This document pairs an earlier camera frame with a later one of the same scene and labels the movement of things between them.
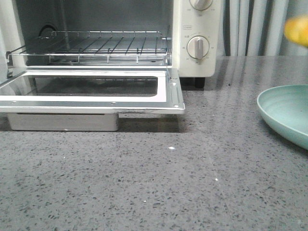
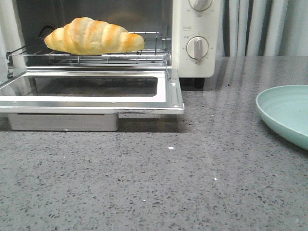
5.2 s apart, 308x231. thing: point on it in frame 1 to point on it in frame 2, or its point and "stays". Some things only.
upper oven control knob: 200,5 stays
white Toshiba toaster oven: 184,34 stays
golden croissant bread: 296,29 to 87,36
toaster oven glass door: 86,100 stays
